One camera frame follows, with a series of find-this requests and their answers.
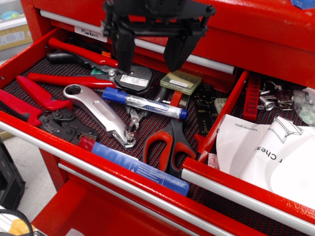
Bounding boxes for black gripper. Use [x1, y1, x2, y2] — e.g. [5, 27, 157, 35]
[101, 0, 216, 73]

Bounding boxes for blue dry erase marker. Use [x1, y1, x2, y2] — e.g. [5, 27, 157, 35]
[102, 88, 188, 120]

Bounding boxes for left open red drawer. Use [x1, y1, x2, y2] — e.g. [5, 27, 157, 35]
[0, 27, 249, 236]

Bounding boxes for open red drawer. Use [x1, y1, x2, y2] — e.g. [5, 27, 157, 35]
[0, 27, 249, 236]
[181, 70, 315, 236]

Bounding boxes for right open red drawer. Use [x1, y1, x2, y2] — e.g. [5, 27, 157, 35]
[181, 70, 315, 236]

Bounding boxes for red and black snips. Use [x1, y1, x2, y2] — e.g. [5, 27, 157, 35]
[48, 38, 118, 72]

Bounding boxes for clear green plastic case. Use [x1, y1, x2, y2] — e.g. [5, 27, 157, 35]
[160, 70, 202, 95]

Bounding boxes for white markers label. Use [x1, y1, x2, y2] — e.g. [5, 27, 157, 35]
[74, 26, 107, 42]

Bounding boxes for red screwdriver bit holder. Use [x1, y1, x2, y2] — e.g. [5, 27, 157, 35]
[162, 91, 189, 110]

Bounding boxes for small grey flush cutters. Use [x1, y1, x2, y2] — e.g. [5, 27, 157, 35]
[124, 87, 168, 132]

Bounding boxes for white plastic connector block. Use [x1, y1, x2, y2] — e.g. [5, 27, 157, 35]
[214, 98, 227, 115]

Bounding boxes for red and black scissors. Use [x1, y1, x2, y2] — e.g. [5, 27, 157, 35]
[143, 118, 196, 177]

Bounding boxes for red drill bit holder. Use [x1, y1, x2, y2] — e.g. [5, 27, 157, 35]
[243, 74, 261, 121]

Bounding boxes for blue plastic blade pack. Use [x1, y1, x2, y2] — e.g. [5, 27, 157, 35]
[78, 137, 189, 196]

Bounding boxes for silver keys bunch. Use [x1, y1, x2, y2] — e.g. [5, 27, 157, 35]
[258, 81, 294, 111]

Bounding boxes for white instruction paper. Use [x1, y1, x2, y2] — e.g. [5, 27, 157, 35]
[216, 115, 315, 191]

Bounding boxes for blue tape on chest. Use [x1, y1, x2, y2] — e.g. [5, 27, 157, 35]
[291, 0, 315, 10]

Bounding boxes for clear plastic bag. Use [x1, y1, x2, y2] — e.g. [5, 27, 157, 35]
[293, 88, 315, 126]

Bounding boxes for white apple mouse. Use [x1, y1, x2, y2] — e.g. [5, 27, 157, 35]
[271, 139, 315, 209]

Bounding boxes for black crate on floor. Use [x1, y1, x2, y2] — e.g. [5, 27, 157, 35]
[0, 140, 26, 209]

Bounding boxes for black wire stripper gauge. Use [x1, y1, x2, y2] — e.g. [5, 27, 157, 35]
[193, 83, 218, 137]

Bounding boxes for red handled crimping tool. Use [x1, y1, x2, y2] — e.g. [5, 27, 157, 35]
[0, 76, 98, 145]

